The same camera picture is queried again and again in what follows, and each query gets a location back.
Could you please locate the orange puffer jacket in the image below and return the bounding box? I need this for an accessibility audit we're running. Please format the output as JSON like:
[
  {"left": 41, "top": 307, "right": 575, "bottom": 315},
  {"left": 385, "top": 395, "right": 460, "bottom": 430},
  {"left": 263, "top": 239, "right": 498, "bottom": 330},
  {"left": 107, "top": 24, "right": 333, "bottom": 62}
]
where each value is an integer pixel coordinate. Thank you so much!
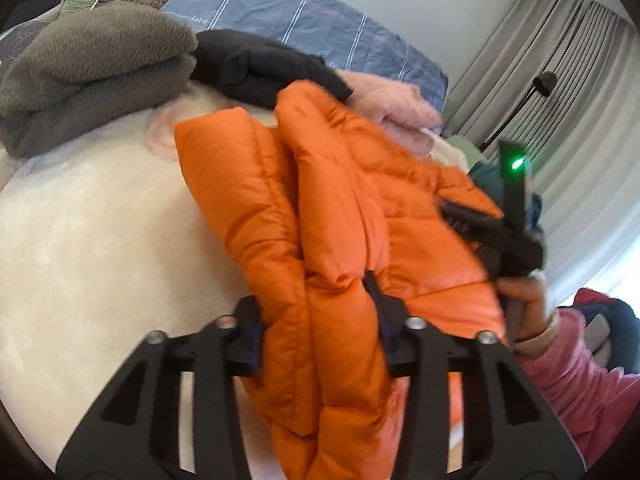
[{"left": 175, "top": 81, "right": 506, "bottom": 479}]

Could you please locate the person right hand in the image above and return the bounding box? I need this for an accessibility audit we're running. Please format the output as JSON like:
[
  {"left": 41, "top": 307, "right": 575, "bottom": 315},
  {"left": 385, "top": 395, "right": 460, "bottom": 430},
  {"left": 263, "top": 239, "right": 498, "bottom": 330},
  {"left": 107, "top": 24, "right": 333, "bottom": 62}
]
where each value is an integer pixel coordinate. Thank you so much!
[{"left": 496, "top": 271, "right": 554, "bottom": 342}]

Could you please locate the dark green folded garment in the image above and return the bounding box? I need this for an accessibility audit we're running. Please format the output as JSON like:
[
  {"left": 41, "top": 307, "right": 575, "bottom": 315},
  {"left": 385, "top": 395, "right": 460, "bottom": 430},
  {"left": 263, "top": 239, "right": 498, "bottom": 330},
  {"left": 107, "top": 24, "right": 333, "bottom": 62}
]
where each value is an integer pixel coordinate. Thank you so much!
[{"left": 469, "top": 162, "right": 542, "bottom": 232}]

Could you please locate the green pillow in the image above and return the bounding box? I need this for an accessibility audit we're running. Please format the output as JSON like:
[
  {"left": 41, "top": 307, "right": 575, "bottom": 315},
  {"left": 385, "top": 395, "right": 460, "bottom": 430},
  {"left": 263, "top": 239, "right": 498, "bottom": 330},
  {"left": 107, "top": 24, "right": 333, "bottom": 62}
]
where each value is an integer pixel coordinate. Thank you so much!
[{"left": 447, "top": 136, "right": 486, "bottom": 172}]

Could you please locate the pink folded garment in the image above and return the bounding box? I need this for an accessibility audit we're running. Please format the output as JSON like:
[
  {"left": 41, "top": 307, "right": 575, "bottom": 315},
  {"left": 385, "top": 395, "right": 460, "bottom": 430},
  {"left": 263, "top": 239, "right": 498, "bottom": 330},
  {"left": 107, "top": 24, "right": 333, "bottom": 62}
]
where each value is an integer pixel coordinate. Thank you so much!
[{"left": 337, "top": 70, "right": 442, "bottom": 157}]

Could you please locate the black floor lamp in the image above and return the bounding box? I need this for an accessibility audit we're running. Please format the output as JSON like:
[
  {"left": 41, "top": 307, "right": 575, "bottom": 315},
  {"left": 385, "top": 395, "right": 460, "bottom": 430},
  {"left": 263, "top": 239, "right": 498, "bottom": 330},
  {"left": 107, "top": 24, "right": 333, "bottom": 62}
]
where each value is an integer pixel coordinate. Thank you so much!
[{"left": 478, "top": 70, "right": 558, "bottom": 153}]

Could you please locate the grey pleated curtain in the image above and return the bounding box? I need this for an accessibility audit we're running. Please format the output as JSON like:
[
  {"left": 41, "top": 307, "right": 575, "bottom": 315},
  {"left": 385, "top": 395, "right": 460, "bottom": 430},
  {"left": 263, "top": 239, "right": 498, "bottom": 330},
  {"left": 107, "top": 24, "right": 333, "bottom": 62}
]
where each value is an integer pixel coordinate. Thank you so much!
[{"left": 445, "top": 0, "right": 639, "bottom": 302}]

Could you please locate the pink fleece sleeve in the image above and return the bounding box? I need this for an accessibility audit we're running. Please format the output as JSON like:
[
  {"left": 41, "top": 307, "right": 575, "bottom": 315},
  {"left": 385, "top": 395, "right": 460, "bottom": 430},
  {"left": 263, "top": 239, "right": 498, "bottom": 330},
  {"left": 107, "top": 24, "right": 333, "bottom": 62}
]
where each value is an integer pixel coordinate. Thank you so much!
[{"left": 514, "top": 309, "right": 639, "bottom": 467}]

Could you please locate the cream plush blanket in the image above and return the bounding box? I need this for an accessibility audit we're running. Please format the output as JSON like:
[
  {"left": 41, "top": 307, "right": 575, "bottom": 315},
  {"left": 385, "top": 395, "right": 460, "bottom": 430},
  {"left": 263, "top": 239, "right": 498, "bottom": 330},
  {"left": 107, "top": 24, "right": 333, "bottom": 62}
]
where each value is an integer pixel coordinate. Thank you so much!
[{"left": 1, "top": 104, "right": 277, "bottom": 466}]

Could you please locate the black folded garment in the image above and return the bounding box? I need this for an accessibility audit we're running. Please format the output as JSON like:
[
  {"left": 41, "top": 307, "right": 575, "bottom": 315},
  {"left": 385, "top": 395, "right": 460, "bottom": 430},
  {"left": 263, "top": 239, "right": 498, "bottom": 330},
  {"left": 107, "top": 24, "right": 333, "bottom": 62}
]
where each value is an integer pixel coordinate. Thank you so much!
[{"left": 191, "top": 29, "right": 352, "bottom": 110}]

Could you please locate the blue plaid duvet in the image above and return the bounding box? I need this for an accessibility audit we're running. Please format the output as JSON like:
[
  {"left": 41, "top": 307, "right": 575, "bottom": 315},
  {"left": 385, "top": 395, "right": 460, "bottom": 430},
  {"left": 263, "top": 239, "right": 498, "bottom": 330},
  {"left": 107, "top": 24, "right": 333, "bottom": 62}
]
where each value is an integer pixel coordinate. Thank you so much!
[{"left": 162, "top": 0, "right": 448, "bottom": 110}]

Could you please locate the grey-brown fleece garment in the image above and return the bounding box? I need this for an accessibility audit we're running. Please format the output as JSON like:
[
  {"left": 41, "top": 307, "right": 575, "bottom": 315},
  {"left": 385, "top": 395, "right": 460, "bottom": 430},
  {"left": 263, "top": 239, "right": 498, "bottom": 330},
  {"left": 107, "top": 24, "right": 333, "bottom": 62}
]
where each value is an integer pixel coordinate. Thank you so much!
[{"left": 1, "top": 1, "right": 198, "bottom": 158}]

